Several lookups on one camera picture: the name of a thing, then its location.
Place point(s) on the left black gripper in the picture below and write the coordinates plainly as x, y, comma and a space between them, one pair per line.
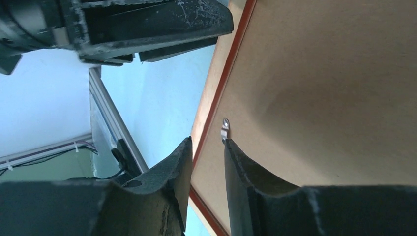
31, 25

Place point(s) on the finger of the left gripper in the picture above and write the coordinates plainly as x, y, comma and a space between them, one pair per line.
122, 27
171, 51

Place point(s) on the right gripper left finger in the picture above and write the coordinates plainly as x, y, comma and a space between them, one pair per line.
152, 204

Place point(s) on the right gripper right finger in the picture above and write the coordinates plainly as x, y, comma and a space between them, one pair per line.
262, 204

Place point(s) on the brown cardboard backing board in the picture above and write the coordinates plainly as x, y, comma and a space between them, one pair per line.
318, 92

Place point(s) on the wooden picture frame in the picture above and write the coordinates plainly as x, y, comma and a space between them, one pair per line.
222, 62

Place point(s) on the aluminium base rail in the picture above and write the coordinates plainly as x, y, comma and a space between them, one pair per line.
109, 136

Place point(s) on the metal frame retaining clip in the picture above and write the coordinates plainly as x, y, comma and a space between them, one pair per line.
224, 132

